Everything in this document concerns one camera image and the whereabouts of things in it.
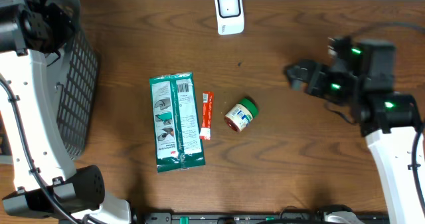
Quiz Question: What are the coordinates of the green lid jar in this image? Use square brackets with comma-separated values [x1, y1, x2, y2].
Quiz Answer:
[224, 98, 258, 132]

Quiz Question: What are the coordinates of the grey plastic shopping basket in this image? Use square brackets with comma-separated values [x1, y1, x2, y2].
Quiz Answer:
[0, 0, 100, 165]

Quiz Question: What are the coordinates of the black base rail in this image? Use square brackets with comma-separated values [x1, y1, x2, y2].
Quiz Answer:
[143, 211, 389, 224]

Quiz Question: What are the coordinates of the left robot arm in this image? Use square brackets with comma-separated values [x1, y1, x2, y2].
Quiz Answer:
[1, 0, 137, 223]

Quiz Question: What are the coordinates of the red snack package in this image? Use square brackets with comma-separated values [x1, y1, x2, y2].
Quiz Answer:
[199, 92, 214, 140]

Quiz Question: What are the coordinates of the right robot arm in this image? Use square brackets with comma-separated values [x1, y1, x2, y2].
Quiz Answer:
[285, 37, 424, 223]

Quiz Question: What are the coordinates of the white barcode scanner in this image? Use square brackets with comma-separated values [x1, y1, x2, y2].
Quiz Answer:
[214, 0, 245, 35]

